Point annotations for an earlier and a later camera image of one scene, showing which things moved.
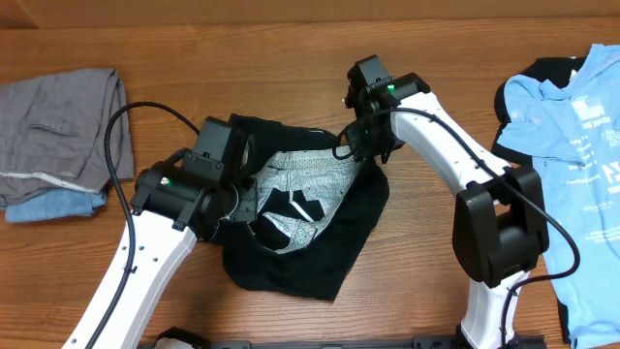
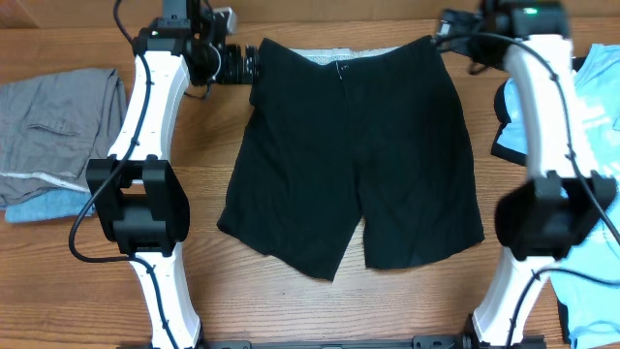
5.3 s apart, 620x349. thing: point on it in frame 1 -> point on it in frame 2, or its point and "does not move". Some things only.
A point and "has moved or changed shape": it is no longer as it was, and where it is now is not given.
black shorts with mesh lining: (315, 211) has moved or changed shape
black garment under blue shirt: (553, 69) does not move
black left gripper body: (247, 206) -> (231, 69)
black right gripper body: (374, 138) -> (480, 49)
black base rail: (429, 342) does not move
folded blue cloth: (53, 204) does not move
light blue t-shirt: (573, 132) does not move
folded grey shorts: (53, 130) does not move
